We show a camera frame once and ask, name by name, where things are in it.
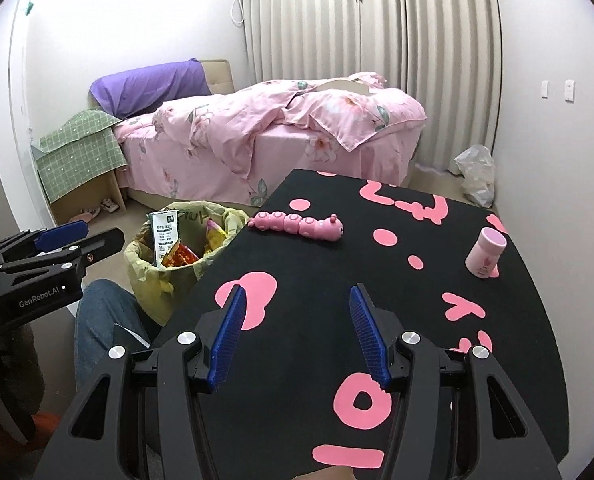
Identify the green white snack packet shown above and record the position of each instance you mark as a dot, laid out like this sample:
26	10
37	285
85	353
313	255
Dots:
166	235

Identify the person's leg in jeans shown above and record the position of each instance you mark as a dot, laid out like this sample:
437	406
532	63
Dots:
112	320

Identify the black tablecloth with pink shapes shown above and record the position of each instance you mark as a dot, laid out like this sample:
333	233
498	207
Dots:
317	270

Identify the beige pillow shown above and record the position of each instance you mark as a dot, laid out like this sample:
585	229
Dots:
347	85

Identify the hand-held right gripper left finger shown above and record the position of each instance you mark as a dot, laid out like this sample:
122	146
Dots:
225	336

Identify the white wall socket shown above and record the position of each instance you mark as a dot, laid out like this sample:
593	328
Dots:
569	91
545	88

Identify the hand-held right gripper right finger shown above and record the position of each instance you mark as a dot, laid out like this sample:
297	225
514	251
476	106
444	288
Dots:
371	340

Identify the beige headboard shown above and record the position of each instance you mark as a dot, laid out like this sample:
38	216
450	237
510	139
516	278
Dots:
219	75

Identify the green checked cloth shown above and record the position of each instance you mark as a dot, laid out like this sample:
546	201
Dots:
79	152

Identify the white pleated curtain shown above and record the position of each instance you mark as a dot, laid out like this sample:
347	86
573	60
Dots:
402	35

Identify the purple pillow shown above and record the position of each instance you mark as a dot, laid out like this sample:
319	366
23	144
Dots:
147	85

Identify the white plastic bag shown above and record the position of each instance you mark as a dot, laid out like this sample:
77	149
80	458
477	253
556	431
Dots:
477	175

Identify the pink floral duvet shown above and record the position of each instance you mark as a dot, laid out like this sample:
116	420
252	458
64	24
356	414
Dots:
237	120

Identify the red gold snack packet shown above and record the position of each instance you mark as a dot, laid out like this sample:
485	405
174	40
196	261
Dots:
179	256

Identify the pink snack wrapper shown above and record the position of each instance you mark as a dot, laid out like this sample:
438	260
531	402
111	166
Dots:
215	237

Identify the bin with yellow bag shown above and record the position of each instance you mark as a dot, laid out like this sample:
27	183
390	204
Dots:
147	290

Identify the wooden nightstand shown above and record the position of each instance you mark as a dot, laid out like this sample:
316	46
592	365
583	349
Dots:
84	200

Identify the bed with pink sheet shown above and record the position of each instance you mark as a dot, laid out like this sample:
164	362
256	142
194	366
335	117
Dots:
287	150

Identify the pink caterpillar toy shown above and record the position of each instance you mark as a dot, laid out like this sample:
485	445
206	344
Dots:
297	224

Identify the pink slipper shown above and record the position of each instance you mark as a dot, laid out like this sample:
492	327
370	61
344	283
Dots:
83	216

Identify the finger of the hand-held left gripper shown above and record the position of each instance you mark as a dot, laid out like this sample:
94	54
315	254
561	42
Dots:
62	234
99	245

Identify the pink cup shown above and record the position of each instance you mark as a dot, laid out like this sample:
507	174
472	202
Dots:
486	255

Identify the white shoe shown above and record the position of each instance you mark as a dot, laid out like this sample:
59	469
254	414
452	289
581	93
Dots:
110	205

